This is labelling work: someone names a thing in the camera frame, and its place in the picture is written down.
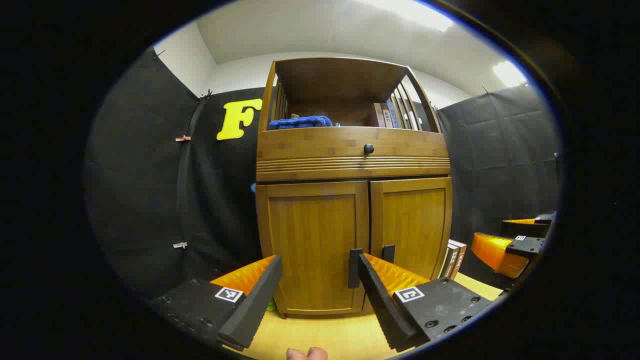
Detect grey brown standing book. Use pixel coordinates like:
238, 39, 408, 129
439, 240, 460, 280

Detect ceiling light panel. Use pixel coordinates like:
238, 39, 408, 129
492, 61, 528, 88
370, 0, 453, 32

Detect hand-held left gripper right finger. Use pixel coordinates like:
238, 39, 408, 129
357, 252, 495, 353

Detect wooden drawer with black knob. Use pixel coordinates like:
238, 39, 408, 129
256, 126, 452, 182

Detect blue folded towel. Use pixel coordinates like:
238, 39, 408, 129
268, 115, 333, 131

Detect wooden shoe cabinet door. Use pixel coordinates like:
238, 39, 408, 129
256, 181, 370, 317
370, 176, 453, 281

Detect wooden double-door shoe cabinet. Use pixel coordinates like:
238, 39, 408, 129
255, 56, 454, 319

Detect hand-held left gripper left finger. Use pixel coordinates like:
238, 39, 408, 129
149, 255, 284, 352

